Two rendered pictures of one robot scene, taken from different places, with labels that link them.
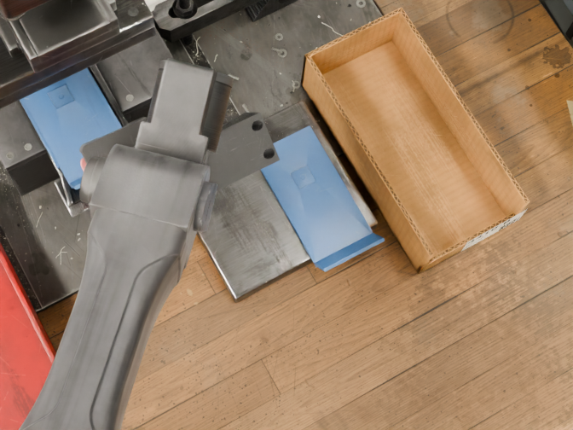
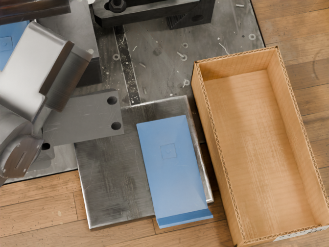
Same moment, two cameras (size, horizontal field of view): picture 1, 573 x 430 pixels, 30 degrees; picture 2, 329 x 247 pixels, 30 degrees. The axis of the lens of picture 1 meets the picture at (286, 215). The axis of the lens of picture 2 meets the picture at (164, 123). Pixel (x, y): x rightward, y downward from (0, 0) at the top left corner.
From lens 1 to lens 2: 31 cm
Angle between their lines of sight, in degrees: 7
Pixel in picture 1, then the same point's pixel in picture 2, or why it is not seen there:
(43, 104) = not seen: outside the picture
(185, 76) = (41, 39)
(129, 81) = not seen: hidden behind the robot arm
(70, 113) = (6, 57)
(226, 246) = (95, 187)
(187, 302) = (55, 220)
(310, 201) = (168, 171)
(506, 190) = (319, 205)
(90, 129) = not seen: hidden behind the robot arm
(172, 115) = (21, 70)
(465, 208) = (285, 209)
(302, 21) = (205, 38)
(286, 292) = (130, 234)
